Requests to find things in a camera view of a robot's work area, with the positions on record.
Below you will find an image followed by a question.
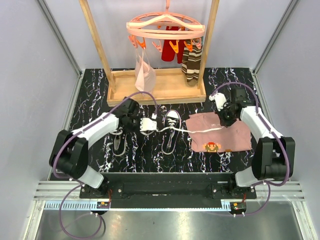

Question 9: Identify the black sneaker with white laces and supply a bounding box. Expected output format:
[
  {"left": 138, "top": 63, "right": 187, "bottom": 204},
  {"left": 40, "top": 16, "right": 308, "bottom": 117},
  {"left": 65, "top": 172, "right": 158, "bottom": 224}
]
[{"left": 139, "top": 109, "right": 225, "bottom": 155}]

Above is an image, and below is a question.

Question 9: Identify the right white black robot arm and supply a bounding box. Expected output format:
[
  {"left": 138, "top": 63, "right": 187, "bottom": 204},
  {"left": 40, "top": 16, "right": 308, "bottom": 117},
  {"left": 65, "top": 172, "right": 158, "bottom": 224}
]
[{"left": 209, "top": 88, "right": 296, "bottom": 199}]

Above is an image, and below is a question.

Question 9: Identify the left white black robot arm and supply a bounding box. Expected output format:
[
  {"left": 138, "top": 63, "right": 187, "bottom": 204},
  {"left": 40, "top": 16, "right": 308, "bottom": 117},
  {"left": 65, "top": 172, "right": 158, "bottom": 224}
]
[{"left": 49, "top": 97, "right": 139, "bottom": 198}]

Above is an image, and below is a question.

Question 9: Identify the pink mario t-shirt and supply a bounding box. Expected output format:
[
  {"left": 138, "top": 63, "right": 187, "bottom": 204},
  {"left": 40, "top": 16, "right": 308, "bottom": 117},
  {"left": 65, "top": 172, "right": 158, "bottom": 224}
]
[{"left": 185, "top": 112, "right": 252, "bottom": 153}]

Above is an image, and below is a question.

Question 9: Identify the pink bra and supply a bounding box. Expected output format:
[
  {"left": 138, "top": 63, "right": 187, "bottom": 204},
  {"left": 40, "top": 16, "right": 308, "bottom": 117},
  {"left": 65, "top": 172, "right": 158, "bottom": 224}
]
[{"left": 134, "top": 49, "right": 156, "bottom": 93}]

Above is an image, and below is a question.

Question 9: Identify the brown striped sock pair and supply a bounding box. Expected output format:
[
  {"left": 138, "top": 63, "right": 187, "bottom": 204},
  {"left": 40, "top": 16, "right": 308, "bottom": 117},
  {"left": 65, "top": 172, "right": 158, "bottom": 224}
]
[{"left": 181, "top": 39, "right": 202, "bottom": 87}]

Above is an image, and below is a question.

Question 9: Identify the red sock pair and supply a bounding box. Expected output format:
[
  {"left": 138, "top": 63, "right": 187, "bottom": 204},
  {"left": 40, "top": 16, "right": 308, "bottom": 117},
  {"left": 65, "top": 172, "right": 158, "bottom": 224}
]
[{"left": 161, "top": 39, "right": 185, "bottom": 64}]

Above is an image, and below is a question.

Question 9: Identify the left small connector box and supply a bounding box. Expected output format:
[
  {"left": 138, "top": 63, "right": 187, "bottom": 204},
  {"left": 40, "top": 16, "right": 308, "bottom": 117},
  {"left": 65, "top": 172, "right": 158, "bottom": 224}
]
[{"left": 96, "top": 201, "right": 111, "bottom": 209}]

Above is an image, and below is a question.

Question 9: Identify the small connector box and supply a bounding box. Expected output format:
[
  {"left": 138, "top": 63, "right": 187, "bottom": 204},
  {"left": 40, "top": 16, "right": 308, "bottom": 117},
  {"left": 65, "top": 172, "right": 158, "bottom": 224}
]
[
  {"left": 96, "top": 201, "right": 111, "bottom": 209},
  {"left": 230, "top": 201, "right": 247, "bottom": 215}
]

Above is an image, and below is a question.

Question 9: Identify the right small connector box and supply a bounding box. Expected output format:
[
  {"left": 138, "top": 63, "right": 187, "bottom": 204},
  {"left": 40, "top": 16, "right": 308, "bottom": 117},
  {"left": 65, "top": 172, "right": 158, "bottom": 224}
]
[{"left": 230, "top": 201, "right": 247, "bottom": 215}]

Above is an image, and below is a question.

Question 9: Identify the pink round clip hanger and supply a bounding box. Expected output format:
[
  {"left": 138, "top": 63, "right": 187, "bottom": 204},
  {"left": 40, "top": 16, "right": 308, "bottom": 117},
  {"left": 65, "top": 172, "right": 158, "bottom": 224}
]
[{"left": 126, "top": 0, "right": 206, "bottom": 54}]

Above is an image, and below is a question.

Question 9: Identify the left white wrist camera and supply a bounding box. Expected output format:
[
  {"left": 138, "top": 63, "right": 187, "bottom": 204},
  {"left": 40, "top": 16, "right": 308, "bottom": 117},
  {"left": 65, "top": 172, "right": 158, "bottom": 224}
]
[{"left": 139, "top": 113, "right": 157, "bottom": 136}]

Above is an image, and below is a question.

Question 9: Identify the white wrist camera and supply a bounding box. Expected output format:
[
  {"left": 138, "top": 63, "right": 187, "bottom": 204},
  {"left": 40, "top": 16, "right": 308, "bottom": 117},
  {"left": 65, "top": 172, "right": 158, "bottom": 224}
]
[
  {"left": 139, "top": 113, "right": 157, "bottom": 136},
  {"left": 208, "top": 92, "right": 227, "bottom": 112}
]

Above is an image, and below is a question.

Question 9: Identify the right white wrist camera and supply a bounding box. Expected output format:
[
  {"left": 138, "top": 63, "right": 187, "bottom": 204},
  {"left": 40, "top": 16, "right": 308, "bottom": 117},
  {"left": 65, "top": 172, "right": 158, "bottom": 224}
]
[{"left": 208, "top": 92, "right": 227, "bottom": 112}]

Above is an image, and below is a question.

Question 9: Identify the wooden drying rack frame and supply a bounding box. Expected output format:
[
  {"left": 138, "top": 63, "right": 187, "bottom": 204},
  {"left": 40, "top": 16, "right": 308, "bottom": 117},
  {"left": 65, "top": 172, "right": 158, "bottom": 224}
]
[{"left": 79, "top": 0, "right": 219, "bottom": 107}]

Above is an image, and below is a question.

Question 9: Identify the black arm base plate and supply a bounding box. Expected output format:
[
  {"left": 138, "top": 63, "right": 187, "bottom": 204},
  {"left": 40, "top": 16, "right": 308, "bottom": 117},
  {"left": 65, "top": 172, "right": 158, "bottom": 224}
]
[{"left": 79, "top": 172, "right": 257, "bottom": 211}]

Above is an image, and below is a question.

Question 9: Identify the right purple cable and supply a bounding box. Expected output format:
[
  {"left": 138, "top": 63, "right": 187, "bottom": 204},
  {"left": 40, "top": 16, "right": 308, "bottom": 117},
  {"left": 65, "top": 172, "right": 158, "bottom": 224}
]
[{"left": 211, "top": 81, "right": 292, "bottom": 217}]

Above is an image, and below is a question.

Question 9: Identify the purple cable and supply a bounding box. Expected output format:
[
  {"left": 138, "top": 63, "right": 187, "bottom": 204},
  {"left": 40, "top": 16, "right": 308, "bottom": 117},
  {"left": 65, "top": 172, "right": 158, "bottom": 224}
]
[
  {"left": 211, "top": 81, "right": 292, "bottom": 217},
  {"left": 51, "top": 91, "right": 158, "bottom": 237}
]

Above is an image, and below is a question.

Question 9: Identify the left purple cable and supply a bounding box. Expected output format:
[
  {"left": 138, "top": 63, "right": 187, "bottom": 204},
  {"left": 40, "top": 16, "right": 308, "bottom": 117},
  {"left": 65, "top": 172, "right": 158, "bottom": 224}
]
[{"left": 51, "top": 91, "right": 158, "bottom": 237}]

